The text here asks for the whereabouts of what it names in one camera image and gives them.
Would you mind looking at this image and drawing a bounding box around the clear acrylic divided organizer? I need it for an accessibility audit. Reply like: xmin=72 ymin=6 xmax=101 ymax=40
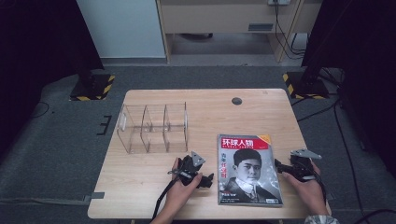
xmin=116 ymin=101 xmax=190 ymax=155

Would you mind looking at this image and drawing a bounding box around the black hanging power cable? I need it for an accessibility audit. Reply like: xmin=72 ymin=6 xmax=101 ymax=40
xmin=273 ymin=2 xmax=307 ymax=61

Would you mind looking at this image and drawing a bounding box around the thin black floor cable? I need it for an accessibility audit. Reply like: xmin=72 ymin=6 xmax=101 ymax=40
xmin=30 ymin=101 xmax=50 ymax=119

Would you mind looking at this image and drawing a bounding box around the beige wooden office desk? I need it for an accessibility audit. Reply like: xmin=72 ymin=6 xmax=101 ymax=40
xmin=155 ymin=0 xmax=323 ymax=64

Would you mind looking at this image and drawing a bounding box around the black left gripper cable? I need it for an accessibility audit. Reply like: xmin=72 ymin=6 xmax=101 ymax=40
xmin=151 ymin=175 xmax=183 ymax=221

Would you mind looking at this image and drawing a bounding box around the person's left hand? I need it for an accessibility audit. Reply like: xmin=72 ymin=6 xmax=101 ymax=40
xmin=163 ymin=157 xmax=204 ymax=217

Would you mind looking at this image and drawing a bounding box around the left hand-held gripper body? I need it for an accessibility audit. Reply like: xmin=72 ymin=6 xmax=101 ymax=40
xmin=167 ymin=150 xmax=207 ymax=188

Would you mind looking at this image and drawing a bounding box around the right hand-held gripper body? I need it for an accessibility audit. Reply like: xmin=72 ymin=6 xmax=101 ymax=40
xmin=284 ymin=147 xmax=323 ymax=183

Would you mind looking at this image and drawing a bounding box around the person's right hand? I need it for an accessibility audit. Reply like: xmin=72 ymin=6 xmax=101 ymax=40
xmin=281 ymin=161 xmax=330 ymax=217

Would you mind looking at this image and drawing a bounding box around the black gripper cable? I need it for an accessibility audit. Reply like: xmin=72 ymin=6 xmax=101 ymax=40
xmin=307 ymin=160 xmax=329 ymax=204
xmin=151 ymin=175 xmax=183 ymax=221

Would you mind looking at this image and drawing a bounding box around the magazine with portrait cover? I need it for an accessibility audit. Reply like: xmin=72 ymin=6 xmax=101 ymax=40
xmin=217 ymin=133 xmax=284 ymax=207

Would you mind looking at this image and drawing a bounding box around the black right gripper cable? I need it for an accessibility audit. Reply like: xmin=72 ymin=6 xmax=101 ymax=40
xmin=307 ymin=160 xmax=329 ymax=204

